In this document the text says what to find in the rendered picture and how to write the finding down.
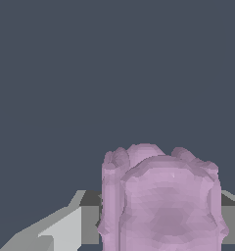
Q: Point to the lumpy pink purple object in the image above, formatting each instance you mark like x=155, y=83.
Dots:
x=165, y=202

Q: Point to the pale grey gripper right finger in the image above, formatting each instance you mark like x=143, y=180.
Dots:
x=231, y=222

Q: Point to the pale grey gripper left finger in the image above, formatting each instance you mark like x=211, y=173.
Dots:
x=65, y=225

